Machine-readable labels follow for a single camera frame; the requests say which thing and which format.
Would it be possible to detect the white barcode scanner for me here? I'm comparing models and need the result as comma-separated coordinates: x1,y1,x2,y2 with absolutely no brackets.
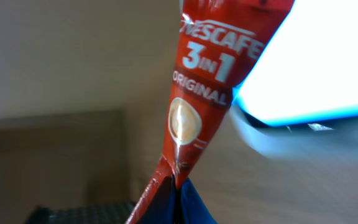
230,0,358,160

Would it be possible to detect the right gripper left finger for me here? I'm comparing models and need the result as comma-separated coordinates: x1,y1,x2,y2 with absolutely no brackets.
137,176,177,224

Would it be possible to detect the red coffee stick sachet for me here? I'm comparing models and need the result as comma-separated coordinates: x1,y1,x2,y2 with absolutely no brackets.
127,0,294,224

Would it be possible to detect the grey plastic mesh basket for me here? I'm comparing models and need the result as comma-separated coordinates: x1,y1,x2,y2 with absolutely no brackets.
24,202,135,224

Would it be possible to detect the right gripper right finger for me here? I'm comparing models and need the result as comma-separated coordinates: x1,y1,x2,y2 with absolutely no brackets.
179,178,217,224

